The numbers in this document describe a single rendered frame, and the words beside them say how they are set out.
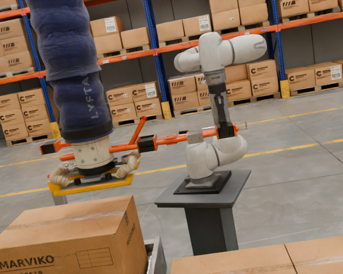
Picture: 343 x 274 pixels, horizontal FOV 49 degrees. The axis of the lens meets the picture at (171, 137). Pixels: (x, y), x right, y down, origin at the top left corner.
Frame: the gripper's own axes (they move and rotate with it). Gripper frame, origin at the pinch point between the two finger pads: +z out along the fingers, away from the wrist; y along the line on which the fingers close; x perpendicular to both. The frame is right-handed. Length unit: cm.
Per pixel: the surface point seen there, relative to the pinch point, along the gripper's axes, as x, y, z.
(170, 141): -23.6, 3.6, 0.6
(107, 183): -52, 14, 11
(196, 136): -12.3, 3.6, 0.3
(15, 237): -100, 14, 30
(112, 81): -237, -833, 26
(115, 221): -54, 12, 30
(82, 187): -64, 14, 11
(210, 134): -6.1, 3.5, 0.2
